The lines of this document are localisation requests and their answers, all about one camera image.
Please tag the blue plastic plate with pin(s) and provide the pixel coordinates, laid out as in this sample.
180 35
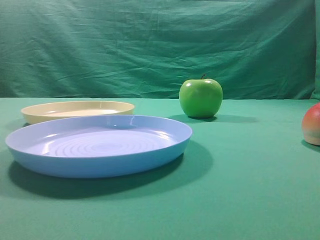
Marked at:
98 146

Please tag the green backdrop cloth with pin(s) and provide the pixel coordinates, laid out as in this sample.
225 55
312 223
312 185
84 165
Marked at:
256 49

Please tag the yellow plastic plate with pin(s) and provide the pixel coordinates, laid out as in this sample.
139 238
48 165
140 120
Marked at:
68 109

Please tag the green table cloth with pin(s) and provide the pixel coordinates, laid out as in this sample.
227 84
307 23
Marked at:
246 174

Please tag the round red-yellow bread bun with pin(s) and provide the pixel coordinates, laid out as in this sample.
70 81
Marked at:
311 125

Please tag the green apple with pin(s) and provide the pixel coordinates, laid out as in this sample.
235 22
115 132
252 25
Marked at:
200 98

